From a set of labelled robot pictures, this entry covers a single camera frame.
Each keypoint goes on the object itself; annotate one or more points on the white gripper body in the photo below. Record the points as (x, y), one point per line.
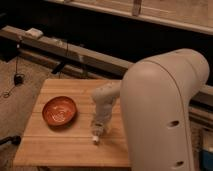
(103, 112)

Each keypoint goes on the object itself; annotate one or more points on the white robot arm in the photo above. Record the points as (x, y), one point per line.
(158, 135)

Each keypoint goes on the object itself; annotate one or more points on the orange ceramic bowl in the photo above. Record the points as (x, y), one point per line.
(59, 111)

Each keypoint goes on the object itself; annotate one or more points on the wooden beam ledge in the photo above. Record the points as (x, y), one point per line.
(83, 56)

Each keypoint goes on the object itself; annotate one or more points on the black object at floor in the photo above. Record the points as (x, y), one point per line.
(15, 140)

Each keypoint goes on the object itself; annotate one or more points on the white object on ledge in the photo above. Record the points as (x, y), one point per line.
(34, 33)

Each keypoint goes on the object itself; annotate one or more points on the blue container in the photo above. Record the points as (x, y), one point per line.
(206, 152)

